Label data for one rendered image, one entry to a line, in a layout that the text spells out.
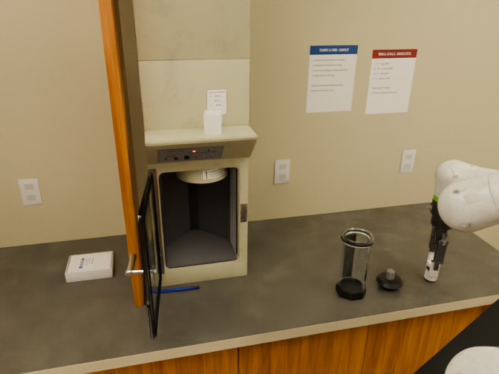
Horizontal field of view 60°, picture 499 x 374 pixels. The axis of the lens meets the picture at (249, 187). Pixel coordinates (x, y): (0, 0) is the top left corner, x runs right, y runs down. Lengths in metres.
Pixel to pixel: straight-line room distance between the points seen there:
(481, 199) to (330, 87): 1.02
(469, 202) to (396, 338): 0.76
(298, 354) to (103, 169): 1.03
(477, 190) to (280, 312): 0.73
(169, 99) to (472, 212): 0.85
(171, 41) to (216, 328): 0.86
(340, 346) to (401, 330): 0.23
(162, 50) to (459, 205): 0.86
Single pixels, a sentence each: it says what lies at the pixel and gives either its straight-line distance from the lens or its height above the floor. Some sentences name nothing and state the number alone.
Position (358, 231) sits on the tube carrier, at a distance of 1.50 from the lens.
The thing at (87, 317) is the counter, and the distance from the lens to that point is 1.52.
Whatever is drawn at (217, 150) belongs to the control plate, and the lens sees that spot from 1.29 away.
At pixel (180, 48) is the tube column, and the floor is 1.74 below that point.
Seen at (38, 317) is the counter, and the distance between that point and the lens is 1.57.
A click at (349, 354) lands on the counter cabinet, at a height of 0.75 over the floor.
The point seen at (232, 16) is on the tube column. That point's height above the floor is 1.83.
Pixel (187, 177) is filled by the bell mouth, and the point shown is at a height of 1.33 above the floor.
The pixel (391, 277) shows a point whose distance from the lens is 1.61.
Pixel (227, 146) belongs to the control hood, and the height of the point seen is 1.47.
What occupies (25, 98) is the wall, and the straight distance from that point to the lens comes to 1.79.
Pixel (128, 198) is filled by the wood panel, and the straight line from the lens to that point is 1.31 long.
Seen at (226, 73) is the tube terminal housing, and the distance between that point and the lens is 1.32.
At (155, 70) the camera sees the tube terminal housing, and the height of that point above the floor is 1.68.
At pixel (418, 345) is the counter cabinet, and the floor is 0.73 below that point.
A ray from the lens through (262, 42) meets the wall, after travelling 1.78.
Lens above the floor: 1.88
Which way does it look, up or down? 24 degrees down
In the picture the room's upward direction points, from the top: 1 degrees clockwise
